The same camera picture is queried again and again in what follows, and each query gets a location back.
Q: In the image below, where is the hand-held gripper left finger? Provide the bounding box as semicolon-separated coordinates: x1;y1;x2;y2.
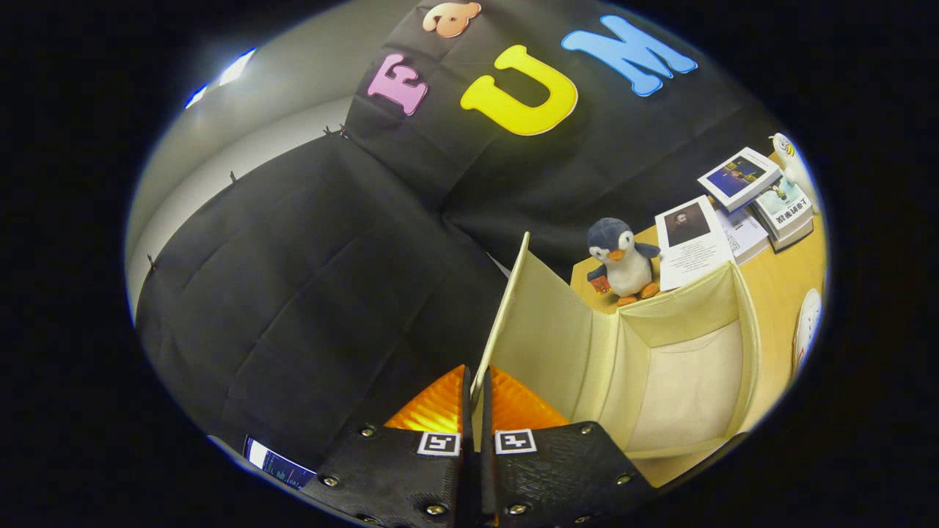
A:
302;364;476;528

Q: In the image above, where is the white duck plush toy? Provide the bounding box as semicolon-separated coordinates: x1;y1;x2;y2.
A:
769;132;819;213

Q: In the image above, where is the grey penguin plush toy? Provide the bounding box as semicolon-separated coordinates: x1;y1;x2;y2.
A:
585;217;662;307

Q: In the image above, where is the black backdrop cloth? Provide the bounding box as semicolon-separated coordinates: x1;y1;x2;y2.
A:
136;0;789;470

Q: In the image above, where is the book with blue cover picture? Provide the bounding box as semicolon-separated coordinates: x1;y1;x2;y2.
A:
697;147;783;213

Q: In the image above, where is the beige fabric storage box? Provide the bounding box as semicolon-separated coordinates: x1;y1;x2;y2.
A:
469;231;764;461

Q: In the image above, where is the thin white text-covered book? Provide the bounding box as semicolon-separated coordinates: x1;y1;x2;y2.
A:
715;208;771;265

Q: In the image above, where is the dark-covered book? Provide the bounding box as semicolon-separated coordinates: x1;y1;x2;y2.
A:
767;220;815;254

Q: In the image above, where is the white canvas shoe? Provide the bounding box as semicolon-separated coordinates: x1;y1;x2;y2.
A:
792;288;824;378

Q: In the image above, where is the white book with portrait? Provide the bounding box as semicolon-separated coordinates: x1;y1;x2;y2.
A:
654;194;736;292

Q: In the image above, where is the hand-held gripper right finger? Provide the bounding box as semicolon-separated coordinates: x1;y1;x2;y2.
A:
477;365;657;528

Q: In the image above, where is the thick white book, pale picture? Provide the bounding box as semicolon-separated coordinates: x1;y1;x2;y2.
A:
752;178;815;239

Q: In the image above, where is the blue and white object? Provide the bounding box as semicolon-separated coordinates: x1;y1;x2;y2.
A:
244;436;316;490

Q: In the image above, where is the large ceiling light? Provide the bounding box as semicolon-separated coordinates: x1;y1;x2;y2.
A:
183;46;259;111

